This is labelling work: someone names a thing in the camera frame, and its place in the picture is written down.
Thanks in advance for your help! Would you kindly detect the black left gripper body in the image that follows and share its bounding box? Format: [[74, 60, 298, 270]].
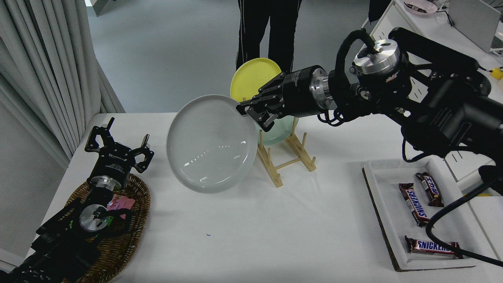
[[90, 143, 136, 182]]

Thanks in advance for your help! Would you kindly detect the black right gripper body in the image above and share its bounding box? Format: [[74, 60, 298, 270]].
[[280, 65, 321, 118]]

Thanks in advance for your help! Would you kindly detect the grey plate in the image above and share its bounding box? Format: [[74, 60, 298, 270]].
[[166, 94, 259, 194]]

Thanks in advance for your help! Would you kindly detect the pale green plate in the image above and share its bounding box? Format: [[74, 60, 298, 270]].
[[255, 116, 300, 146]]

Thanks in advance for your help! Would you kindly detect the yellow plate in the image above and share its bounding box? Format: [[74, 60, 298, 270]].
[[230, 58, 283, 114]]

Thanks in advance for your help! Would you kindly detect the wooden plate rack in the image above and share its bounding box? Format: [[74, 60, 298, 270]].
[[242, 96, 317, 188]]

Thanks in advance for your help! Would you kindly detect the pink snack packet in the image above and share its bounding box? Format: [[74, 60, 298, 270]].
[[107, 193, 136, 221]]

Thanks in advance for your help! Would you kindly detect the brown wicker basket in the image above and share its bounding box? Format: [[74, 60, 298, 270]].
[[61, 173, 151, 283]]

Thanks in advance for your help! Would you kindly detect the person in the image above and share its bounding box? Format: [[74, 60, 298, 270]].
[[236, 0, 303, 73]]

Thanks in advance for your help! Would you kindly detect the grey curtain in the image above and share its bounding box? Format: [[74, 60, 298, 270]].
[[0, 0, 126, 169]]

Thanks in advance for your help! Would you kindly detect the pink bowl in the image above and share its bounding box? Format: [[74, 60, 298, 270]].
[[404, 0, 438, 16]]

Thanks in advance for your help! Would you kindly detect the white foam tray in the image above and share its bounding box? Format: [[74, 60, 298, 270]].
[[362, 158, 490, 272]]

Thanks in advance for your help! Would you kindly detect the white desk on casters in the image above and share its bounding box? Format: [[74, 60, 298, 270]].
[[362, 0, 503, 185]]

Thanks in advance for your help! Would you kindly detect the Snickers bar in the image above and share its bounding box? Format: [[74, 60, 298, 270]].
[[405, 235, 464, 260], [398, 183, 431, 228], [415, 172, 445, 208]]

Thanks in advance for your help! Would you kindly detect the grey laptop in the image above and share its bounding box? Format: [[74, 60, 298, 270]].
[[448, 0, 503, 54]]

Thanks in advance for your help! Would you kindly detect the black padded object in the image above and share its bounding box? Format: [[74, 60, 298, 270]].
[[479, 165, 503, 196]]

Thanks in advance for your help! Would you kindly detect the thin black cable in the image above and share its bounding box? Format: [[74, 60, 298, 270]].
[[434, 8, 455, 27]]

